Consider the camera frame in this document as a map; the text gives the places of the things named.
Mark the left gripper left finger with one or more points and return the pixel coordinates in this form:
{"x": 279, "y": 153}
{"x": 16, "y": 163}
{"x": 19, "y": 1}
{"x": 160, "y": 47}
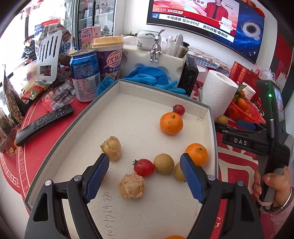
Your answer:
{"x": 47, "y": 218}

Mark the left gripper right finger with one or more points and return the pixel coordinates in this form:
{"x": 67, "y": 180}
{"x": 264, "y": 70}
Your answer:
{"x": 241, "y": 218}

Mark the orange mandarin with stem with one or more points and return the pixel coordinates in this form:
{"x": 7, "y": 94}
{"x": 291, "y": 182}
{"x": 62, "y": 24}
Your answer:
{"x": 198, "y": 153}

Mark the yellow brown longan fruit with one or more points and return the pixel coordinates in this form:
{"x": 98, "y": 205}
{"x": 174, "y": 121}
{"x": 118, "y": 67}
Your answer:
{"x": 178, "y": 174}

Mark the small red cherry tomato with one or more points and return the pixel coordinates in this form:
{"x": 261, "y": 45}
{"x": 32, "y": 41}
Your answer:
{"x": 143, "y": 167}

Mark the person right hand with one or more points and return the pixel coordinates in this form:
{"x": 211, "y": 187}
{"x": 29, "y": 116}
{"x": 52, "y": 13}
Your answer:
{"x": 281, "y": 183}

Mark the mandarins with leaves pile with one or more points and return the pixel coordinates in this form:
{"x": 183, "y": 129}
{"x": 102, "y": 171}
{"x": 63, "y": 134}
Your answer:
{"x": 240, "y": 100}

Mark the red plastic fruit basket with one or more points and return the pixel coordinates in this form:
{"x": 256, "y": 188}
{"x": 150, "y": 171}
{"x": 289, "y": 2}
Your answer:
{"x": 235, "y": 113}

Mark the floral paper cup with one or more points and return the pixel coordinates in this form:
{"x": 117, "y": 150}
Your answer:
{"x": 248, "y": 90}

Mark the white paper towel roll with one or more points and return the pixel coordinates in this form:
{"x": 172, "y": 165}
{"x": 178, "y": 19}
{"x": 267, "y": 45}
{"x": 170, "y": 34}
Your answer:
{"x": 217, "y": 92}

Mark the red gift box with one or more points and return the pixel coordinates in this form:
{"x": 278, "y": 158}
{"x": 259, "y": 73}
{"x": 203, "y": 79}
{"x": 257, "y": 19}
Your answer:
{"x": 240, "y": 74}

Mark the dried husk fruit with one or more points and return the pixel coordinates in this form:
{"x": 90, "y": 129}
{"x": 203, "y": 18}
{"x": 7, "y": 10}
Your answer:
{"x": 112, "y": 148}
{"x": 132, "y": 186}

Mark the white grey tray box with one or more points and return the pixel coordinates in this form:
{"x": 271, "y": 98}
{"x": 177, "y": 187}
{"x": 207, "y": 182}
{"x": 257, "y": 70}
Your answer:
{"x": 128, "y": 156}

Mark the black box device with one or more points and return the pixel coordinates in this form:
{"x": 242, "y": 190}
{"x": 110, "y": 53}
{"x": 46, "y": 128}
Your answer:
{"x": 189, "y": 76}

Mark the black remote control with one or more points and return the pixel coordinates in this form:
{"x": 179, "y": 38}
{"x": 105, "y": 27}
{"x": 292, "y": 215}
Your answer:
{"x": 37, "y": 125}

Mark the blue rubber gloves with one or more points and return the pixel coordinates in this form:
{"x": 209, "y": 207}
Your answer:
{"x": 155, "y": 77}

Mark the silver rabbit figurine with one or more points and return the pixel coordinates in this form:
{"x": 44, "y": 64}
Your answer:
{"x": 156, "y": 48}

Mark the blue drink can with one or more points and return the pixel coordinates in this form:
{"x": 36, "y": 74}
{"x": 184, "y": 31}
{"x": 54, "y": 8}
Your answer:
{"x": 85, "y": 74}

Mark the white slotted spatula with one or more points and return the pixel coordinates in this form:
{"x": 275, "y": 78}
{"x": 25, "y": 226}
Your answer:
{"x": 47, "y": 60}

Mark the purple milk tea cup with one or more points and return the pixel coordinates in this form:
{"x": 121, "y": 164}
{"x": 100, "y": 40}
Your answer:
{"x": 109, "y": 53}

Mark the wall television screen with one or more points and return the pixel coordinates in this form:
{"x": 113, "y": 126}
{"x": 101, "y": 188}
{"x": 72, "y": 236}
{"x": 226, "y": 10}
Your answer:
{"x": 238, "y": 25}

